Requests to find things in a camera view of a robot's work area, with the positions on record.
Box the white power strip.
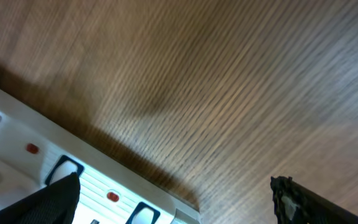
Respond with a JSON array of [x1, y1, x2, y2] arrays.
[[0, 90, 200, 223]]

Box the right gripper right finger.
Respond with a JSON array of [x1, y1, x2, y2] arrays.
[[270, 176, 358, 224]]

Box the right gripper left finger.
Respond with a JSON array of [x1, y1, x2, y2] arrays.
[[0, 172, 80, 224]]

